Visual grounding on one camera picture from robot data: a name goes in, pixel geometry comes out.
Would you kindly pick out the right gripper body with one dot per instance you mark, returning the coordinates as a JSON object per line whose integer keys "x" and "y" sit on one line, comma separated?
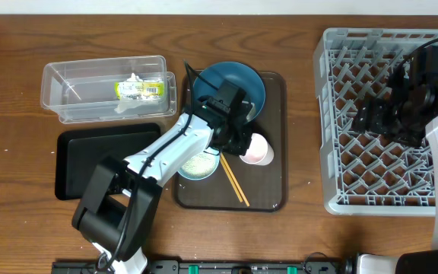
{"x": 385, "y": 119}

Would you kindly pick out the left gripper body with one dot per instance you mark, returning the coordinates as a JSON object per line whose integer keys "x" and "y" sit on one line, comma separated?
{"x": 236, "y": 128}

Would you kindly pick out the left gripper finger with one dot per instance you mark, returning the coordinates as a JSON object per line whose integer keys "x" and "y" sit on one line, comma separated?
{"x": 241, "y": 142}
{"x": 219, "y": 145}

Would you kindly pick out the pink plastic cup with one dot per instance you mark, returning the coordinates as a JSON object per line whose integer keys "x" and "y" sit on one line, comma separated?
{"x": 259, "y": 152}

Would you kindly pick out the light blue bowl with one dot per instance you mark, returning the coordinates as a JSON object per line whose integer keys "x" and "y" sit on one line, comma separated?
{"x": 200, "y": 175}

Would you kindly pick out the yellow green snack wrapper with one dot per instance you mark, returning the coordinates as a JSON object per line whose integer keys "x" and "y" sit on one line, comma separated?
{"x": 153, "y": 90}

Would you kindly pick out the white napkin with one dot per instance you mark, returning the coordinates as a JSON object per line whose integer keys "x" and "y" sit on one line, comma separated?
{"x": 129, "y": 92}

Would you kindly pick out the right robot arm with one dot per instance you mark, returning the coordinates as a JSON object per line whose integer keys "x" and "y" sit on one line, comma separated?
{"x": 407, "y": 117}

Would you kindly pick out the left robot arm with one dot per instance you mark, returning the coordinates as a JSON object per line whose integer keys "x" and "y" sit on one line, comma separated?
{"x": 118, "y": 207}

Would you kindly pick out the grey dishwasher rack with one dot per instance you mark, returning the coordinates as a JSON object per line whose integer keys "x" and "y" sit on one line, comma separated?
{"x": 363, "y": 173}

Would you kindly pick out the upper wooden chopstick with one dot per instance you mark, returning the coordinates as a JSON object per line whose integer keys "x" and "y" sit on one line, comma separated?
{"x": 245, "y": 200}

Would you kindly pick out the wooden chopstick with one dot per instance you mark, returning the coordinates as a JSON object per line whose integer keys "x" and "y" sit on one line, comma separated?
{"x": 245, "y": 200}
{"x": 229, "y": 177}

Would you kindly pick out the lower wooden chopstick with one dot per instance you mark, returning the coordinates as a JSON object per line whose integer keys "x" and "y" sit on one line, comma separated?
{"x": 229, "y": 177}

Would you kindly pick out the brown serving tray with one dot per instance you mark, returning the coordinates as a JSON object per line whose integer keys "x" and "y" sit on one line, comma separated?
{"x": 265, "y": 187}

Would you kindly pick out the black tray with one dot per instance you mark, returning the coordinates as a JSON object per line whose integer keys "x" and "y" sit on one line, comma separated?
{"x": 80, "y": 151}

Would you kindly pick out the clear plastic bin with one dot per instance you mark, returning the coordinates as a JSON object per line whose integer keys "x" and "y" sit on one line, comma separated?
{"x": 82, "y": 91}

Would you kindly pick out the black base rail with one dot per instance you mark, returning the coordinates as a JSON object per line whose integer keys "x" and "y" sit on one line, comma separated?
{"x": 190, "y": 267}

